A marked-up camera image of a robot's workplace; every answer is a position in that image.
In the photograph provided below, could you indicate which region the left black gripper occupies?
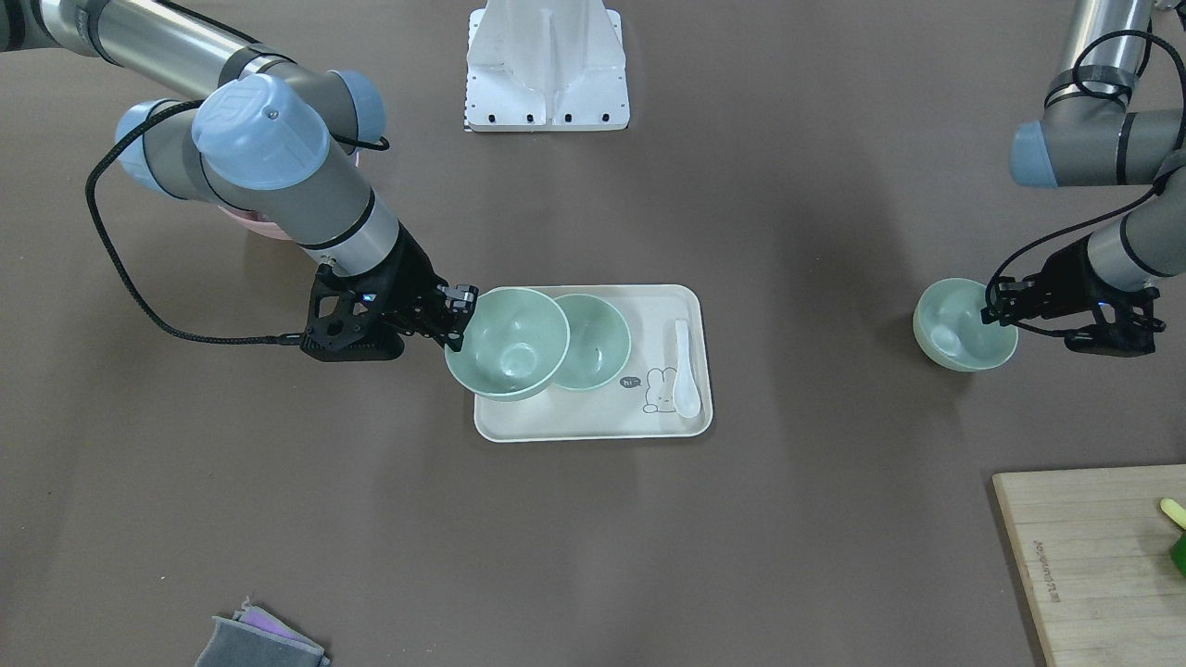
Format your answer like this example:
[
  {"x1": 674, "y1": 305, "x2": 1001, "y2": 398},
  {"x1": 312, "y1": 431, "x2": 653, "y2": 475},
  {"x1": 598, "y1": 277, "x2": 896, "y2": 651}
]
[{"x1": 982, "y1": 237, "x2": 1124, "y2": 328}]

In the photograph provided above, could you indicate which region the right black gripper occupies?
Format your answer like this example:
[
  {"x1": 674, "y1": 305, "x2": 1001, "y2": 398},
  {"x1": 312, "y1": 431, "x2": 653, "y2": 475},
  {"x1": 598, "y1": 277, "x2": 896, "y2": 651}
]
[{"x1": 347, "y1": 224, "x2": 479, "y2": 352}]

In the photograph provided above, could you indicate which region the green bowl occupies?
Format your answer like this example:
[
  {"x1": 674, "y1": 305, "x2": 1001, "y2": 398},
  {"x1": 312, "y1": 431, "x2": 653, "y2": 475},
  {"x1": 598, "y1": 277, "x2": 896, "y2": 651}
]
[
  {"x1": 912, "y1": 278, "x2": 1019, "y2": 371},
  {"x1": 445, "y1": 286, "x2": 570, "y2": 402},
  {"x1": 551, "y1": 293, "x2": 632, "y2": 392}
]

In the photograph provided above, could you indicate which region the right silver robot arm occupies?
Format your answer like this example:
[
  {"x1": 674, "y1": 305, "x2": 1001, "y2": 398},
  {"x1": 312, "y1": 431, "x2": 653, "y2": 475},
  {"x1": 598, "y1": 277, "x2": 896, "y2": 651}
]
[{"x1": 4, "y1": 1, "x2": 478, "y2": 362}]

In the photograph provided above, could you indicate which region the green bowl on tray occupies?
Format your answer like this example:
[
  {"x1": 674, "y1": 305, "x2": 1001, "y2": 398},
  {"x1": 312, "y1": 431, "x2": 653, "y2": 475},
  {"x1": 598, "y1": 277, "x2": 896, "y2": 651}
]
[{"x1": 551, "y1": 293, "x2": 632, "y2": 392}]

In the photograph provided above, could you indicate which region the cream serving tray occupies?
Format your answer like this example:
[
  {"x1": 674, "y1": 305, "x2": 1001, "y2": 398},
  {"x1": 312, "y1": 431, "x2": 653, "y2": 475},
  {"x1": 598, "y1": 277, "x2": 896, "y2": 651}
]
[{"x1": 473, "y1": 282, "x2": 714, "y2": 443}]

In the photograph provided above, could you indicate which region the pink bowl with ice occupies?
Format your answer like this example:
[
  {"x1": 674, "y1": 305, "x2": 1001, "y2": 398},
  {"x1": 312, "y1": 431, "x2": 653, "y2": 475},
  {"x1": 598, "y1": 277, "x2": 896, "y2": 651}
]
[{"x1": 219, "y1": 207, "x2": 291, "y2": 242}]

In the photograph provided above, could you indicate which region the white ceramic spoon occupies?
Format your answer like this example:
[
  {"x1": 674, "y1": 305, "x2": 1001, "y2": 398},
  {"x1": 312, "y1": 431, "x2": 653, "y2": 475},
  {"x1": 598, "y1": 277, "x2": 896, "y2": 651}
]
[{"x1": 672, "y1": 320, "x2": 700, "y2": 419}]

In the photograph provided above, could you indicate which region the bamboo cutting board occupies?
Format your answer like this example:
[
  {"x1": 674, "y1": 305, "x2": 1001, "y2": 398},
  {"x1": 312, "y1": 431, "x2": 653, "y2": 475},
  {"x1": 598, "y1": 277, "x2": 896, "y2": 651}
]
[{"x1": 991, "y1": 464, "x2": 1185, "y2": 666}]

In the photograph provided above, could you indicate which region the yellow plastic knife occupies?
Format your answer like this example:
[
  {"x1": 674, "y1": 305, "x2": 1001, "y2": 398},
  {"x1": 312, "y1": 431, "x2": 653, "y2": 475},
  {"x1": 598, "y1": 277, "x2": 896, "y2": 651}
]
[{"x1": 1159, "y1": 497, "x2": 1186, "y2": 532}]

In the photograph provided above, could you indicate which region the grey folded cloth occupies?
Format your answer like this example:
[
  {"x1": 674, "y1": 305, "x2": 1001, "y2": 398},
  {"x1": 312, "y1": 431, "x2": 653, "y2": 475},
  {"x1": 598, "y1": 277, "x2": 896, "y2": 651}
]
[{"x1": 195, "y1": 599, "x2": 332, "y2": 666}]

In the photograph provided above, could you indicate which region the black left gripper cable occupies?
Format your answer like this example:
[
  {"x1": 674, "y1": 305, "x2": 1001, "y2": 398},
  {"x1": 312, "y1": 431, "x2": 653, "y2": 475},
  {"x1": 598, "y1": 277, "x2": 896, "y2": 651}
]
[{"x1": 984, "y1": 30, "x2": 1186, "y2": 336}]

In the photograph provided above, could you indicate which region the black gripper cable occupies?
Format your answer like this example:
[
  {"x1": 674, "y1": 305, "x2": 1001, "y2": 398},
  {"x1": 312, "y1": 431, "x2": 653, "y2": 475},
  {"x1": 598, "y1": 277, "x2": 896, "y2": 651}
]
[
  {"x1": 984, "y1": 30, "x2": 1186, "y2": 336},
  {"x1": 85, "y1": 100, "x2": 390, "y2": 347}
]

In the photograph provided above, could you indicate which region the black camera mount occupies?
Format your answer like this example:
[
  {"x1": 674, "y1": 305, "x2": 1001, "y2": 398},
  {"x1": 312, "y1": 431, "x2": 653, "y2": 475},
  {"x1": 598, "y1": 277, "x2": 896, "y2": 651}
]
[
  {"x1": 299, "y1": 263, "x2": 404, "y2": 362},
  {"x1": 1064, "y1": 286, "x2": 1166, "y2": 358}
]

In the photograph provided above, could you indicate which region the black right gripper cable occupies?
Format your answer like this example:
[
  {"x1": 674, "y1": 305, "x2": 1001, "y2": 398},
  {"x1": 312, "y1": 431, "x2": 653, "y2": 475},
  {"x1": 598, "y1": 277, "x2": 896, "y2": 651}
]
[{"x1": 85, "y1": 100, "x2": 390, "y2": 347}]

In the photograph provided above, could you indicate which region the white camera pole base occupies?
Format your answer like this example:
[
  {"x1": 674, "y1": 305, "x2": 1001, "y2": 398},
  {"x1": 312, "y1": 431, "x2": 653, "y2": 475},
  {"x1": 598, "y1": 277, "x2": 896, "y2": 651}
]
[{"x1": 463, "y1": 1, "x2": 631, "y2": 132}]

